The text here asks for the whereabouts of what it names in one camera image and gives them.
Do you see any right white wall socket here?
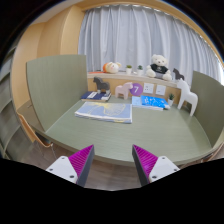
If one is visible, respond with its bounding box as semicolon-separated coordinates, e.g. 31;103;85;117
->
156;85;166;96

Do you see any lying plush toy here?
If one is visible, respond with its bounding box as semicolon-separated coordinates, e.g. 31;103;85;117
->
103;62;121;74

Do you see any grey curtain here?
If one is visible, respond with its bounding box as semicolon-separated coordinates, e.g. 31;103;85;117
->
78;5;224;85

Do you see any purple round number sign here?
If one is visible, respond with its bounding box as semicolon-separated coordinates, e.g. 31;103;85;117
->
130;83;143;96

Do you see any wooden chair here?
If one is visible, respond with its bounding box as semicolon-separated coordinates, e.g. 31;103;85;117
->
19;114;55;155

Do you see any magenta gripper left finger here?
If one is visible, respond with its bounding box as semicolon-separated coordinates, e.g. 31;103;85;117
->
47;145;95;187

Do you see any folded blue grey towel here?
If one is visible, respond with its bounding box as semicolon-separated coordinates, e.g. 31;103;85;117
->
75;102;132;124

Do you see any left white wall socket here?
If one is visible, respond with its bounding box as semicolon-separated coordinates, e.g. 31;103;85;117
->
143;83;154;94

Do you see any right green desk partition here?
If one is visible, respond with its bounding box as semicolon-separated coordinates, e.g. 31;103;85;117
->
191;71;224;147

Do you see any pink horse figure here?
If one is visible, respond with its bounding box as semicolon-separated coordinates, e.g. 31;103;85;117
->
115;82;133;99

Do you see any white horse figure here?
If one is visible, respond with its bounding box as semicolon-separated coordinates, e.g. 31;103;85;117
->
177;79;198;115

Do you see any dark grey horse figure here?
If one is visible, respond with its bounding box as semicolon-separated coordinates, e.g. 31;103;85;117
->
93;77;110;94

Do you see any right potted plant on sill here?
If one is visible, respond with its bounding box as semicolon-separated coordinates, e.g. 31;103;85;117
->
137;65;143;76

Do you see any potted plant on sill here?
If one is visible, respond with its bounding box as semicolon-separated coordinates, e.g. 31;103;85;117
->
126;65;132;75
137;65;143;76

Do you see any white teddy bear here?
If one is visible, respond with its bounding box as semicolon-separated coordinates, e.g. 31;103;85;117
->
146;54;172;81

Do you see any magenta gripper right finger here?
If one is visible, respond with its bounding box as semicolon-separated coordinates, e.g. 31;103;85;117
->
132;145;179;186

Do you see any left potted plant on sill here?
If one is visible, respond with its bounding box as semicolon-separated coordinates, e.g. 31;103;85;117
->
126;65;132;75

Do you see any dark blue book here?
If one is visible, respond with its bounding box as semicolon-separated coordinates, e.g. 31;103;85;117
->
81;91;111;102

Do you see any small dark horse figure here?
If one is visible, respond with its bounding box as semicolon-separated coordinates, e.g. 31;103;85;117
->
173;68;185;80

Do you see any left green desk partition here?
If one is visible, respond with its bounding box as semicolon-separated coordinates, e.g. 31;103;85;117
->
26;55;88;131

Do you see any bright blue book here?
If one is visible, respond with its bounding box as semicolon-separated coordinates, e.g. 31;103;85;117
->
132;95;170;110

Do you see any white wall socket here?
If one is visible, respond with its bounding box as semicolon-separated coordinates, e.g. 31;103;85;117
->
143;83;154;94
156;85;166;96

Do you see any small potted plant on desk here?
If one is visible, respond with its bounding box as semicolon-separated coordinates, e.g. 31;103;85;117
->
168;93;175;107

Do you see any grey shelf unit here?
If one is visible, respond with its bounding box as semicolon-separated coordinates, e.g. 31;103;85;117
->
0;48;32;161

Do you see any green desk partition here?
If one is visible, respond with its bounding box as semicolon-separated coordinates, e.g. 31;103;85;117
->
191;71;224;147
26;55;88;131

